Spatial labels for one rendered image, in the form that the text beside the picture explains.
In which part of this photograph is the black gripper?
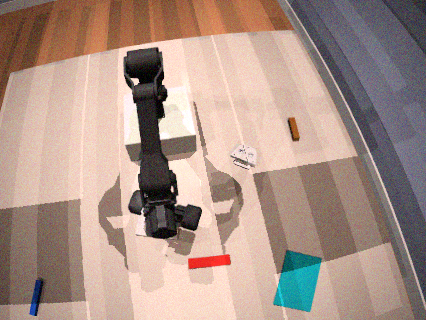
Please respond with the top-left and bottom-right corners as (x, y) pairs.
(128, 190), (202, 231)

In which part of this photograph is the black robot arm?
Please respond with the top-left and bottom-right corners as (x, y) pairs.
(123, 47), (179, 239)

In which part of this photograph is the red flat bar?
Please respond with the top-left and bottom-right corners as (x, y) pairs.
(188, 254), (230, 269)

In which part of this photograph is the blue rectangular bar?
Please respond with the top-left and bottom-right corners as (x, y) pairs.
(29, 280), (43, 316)

